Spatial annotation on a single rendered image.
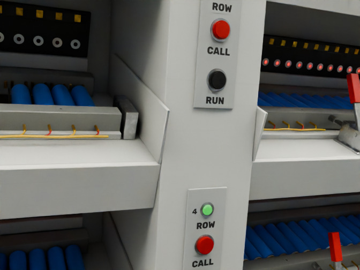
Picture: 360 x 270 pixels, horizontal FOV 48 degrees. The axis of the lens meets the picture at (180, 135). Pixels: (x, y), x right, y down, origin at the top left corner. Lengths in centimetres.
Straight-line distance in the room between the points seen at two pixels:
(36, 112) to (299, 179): 27
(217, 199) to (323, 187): 14
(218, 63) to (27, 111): 17
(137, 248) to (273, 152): 17
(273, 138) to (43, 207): 26
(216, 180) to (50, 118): 16
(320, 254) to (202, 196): 27
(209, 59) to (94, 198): 15
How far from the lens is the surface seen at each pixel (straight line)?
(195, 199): 37
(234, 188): 39
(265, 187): 42
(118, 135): 38
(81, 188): 34
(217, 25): 36
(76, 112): 37
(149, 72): 38
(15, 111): 37
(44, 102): 40
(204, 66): 35
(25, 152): 35
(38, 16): 48
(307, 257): 58
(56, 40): 49
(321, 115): 53
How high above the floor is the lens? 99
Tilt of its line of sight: 8 degrees down
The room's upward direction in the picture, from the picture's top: 4 degrees clockwise
